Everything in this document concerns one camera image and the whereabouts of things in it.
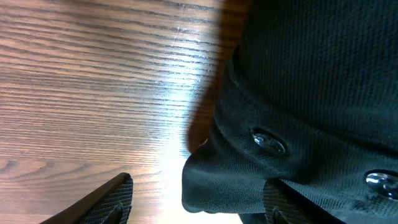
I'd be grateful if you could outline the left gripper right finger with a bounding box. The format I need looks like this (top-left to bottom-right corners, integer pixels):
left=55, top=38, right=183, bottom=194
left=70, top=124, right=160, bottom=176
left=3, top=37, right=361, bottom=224
left=263, top=179, right=345, bottom=224

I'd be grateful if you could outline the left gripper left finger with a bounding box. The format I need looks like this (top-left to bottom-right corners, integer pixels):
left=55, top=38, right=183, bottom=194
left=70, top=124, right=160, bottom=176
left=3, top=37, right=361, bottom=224
left=42, top=172, right=133, bottom=224

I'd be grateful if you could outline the black t-shirt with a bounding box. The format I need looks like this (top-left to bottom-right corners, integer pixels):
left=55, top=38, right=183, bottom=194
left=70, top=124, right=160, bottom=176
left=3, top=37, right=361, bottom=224
left=182, top=0, right=397, bottom=223

